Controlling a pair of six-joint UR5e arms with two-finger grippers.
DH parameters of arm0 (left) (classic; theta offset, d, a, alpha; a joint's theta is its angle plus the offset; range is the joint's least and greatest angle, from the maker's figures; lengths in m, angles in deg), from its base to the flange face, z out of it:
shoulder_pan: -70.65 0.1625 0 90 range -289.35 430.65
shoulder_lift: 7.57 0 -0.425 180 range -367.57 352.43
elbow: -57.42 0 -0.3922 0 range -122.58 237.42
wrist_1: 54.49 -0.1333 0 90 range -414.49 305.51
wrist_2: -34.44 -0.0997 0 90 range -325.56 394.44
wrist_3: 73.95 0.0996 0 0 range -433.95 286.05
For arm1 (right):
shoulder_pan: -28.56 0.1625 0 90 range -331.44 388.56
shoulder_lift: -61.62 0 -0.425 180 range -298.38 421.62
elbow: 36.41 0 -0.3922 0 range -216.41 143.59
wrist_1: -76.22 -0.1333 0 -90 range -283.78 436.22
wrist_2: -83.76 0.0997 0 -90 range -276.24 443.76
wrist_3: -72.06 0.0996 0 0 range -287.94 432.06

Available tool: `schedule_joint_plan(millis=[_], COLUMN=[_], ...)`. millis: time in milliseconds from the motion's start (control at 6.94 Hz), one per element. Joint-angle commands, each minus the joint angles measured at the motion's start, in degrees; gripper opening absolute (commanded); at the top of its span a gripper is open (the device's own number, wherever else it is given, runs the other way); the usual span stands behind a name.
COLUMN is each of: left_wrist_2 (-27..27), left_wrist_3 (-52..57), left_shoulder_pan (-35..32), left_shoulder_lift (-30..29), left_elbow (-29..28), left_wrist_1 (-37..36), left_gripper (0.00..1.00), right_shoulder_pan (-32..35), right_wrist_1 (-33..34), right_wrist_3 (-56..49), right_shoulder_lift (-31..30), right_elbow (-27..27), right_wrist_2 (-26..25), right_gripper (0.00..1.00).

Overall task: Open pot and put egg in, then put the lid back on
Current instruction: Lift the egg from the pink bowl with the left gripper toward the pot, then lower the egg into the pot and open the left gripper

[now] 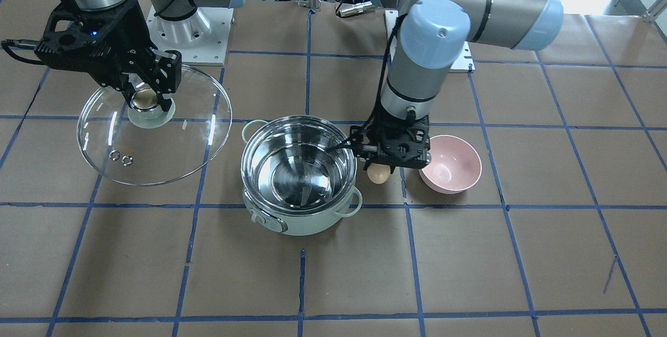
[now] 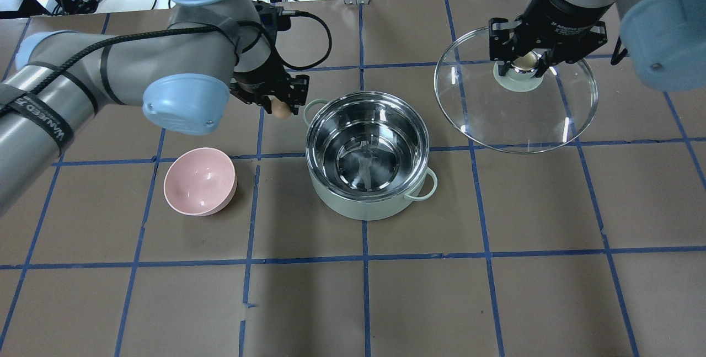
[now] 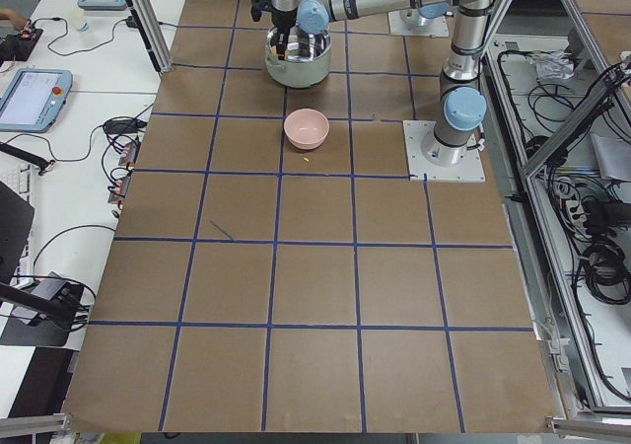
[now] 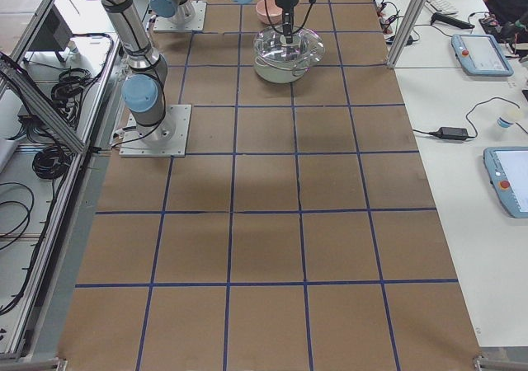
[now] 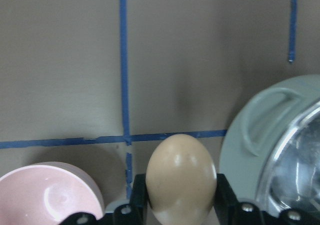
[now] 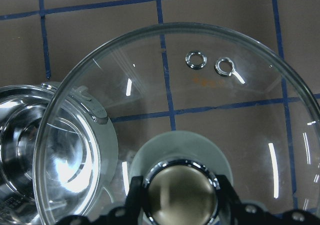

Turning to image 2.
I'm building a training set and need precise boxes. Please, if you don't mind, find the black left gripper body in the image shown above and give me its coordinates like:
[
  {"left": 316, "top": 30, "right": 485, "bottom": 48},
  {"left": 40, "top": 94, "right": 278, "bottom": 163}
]
[{"left": 229, "top": 70, "right": 293, "bottom": 108}]

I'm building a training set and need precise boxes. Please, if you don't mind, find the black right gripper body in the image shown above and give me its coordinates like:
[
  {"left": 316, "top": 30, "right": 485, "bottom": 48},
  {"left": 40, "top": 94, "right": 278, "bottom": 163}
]
[{"left": 514, "top": 7, "right": 607, "bottom": 63}]

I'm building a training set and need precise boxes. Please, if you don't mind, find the brown egg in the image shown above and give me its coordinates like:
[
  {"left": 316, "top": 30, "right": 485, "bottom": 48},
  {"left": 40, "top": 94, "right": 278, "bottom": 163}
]
[{"left": 271, "top": 98, "right": 292, "bottom": 120}]

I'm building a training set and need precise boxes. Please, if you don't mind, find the glass pot lid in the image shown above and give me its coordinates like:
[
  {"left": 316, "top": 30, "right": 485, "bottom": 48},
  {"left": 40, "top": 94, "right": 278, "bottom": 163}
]
[{"left": 434, "top": 28, "right": 598, "bottom": 155}]

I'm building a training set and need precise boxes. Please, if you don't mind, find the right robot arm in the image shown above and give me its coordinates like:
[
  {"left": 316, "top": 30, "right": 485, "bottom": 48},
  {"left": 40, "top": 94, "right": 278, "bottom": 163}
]
[{"left": 488, "top": 0, "right": 705, "bottom": 92}]

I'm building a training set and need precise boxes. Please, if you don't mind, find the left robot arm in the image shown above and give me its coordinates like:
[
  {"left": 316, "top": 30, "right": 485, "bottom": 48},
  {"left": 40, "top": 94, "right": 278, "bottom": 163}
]
[{"left": 1, "top": 0, "right": 309, "bottom": 213}]

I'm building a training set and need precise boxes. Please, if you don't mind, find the mint green steel pot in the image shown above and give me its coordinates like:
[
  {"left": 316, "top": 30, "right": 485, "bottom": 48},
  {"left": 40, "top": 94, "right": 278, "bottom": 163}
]
[{"left": 302, "top": 90, "right": 438, "bottom": 222}]

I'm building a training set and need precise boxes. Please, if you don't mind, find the pink bowl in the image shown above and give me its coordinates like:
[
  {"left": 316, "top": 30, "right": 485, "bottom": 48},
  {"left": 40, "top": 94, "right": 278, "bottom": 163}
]
[{"left": 162, "top": 147, "right": 238, "bottom": 217}]

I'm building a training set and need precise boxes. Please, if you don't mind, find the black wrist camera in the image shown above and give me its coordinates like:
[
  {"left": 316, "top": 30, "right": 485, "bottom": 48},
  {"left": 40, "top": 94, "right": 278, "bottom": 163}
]
[{"left": 255, "top": 2, "right": 292, "bottom": 34}]

